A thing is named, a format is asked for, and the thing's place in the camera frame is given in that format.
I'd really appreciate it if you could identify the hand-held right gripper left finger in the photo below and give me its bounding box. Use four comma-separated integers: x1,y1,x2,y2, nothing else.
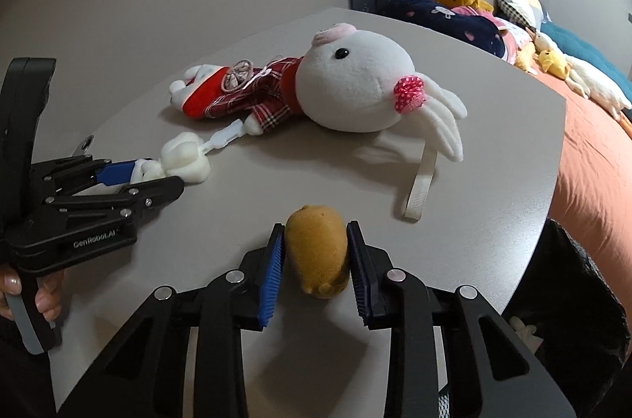
56,223,288,418

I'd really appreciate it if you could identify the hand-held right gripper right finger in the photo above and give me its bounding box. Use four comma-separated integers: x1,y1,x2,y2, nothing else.
346,219,578,418

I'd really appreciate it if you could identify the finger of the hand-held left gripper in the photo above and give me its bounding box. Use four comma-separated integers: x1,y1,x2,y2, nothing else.
30,154,144,196
44,175,185,227

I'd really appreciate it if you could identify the small white plush keychain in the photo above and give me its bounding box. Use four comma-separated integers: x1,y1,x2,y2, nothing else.
131,119,248,188

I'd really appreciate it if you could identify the brown plush toy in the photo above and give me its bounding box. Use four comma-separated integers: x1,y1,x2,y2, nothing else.
285,205,351,299

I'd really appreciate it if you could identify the white rabbit plush toy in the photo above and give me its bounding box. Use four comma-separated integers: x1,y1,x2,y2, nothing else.
169,22,468,221

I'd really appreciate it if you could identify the trash bin with black bag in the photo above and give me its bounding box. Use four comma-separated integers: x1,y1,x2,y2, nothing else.
494,218,632,418

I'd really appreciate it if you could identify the person's left hand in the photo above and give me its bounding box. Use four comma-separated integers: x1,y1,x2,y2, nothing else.
0,270,67,330

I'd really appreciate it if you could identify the bed with orange sheet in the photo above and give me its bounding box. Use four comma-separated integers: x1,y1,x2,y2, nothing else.
530,67,632,300

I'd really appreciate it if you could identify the navy printed blanket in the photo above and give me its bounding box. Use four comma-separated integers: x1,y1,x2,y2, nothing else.
382,0,507,59

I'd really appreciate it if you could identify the yellow dotted pillow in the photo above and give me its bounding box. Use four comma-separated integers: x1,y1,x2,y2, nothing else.
513,43,539,75

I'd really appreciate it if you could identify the pink cartoon blanket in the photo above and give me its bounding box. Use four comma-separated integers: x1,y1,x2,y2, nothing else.
451,4,524,63

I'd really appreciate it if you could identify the yellow duck plush toy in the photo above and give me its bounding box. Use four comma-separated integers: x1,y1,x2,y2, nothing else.
537,49,568,79

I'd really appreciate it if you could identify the white goose plush toy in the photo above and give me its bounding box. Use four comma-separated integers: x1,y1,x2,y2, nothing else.
533,32,632,120

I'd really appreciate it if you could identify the checkered patchwork pillow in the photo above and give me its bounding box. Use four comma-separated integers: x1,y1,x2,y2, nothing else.
495,0,546,34

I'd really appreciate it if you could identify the teal cushion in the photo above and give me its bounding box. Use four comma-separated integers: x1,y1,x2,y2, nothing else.
538,19,632,83

